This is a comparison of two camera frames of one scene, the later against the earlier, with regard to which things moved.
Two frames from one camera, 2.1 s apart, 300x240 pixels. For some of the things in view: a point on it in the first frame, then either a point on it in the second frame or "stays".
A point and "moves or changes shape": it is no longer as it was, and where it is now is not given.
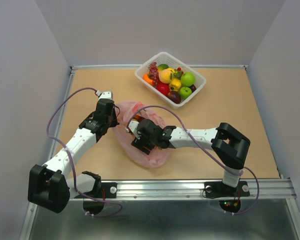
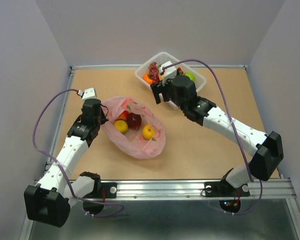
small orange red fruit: x=138 y=117 -> x=123 y=115
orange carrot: x=146 y=77 stays
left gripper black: x=114 y=122 -> x=103 y=119
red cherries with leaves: x=179 y=73 stays
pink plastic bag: x=128 y=111 moves or changes shape
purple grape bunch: x=153 y=72 stays
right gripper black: x=139 y=143 -> x=157 y=88
